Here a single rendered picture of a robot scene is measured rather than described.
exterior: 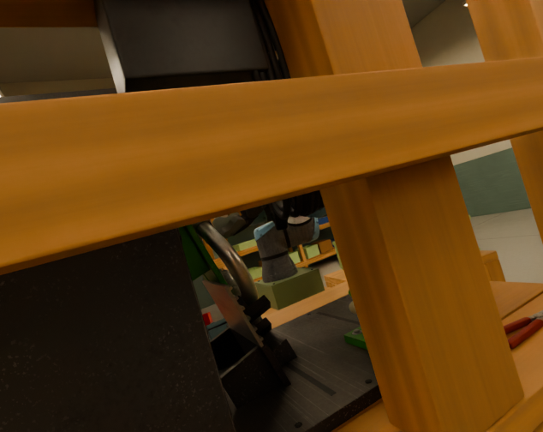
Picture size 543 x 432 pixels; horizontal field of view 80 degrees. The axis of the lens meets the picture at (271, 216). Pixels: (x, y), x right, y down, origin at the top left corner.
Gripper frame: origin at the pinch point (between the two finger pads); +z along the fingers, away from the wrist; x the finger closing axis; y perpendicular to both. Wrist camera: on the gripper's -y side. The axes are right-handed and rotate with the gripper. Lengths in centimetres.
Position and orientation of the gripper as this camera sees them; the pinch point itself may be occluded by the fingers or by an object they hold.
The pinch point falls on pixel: (208, 229)
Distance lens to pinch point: 63.8
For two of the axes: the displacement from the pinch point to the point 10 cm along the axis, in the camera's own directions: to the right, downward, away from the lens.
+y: -6.4, -5.0, 5.8
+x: -0.9, -7.0, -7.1
